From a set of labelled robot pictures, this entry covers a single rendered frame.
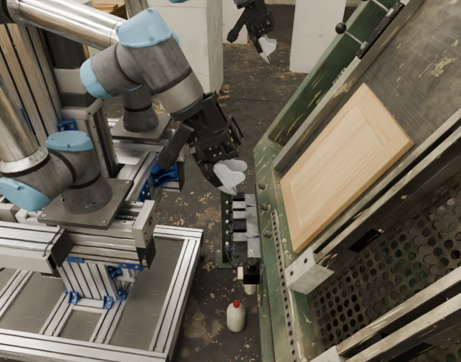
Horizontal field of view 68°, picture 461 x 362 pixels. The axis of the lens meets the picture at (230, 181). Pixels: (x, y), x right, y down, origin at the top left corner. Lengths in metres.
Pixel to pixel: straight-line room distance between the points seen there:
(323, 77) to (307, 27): 3.35
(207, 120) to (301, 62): 4.47
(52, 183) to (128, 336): 1.01
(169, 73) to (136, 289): 1.52
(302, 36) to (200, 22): 1.85
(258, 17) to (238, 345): 1.53
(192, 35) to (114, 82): 2.91
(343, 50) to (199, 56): 2.17
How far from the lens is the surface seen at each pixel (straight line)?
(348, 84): 1.36
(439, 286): 0.71
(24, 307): 2.10
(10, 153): 0.96
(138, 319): 1.85
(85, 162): 1.06
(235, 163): 0.68
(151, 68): 0.57
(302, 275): 1.00
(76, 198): 1.12
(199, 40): 3.50
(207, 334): 2.00
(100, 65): 0.63
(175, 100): 0.57
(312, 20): 4.89
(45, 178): 0.98
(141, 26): 0.56
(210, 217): 2.53
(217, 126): 0.60
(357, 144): 1.12
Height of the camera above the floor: 1.76
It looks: 38 degrees down
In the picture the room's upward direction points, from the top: straight up
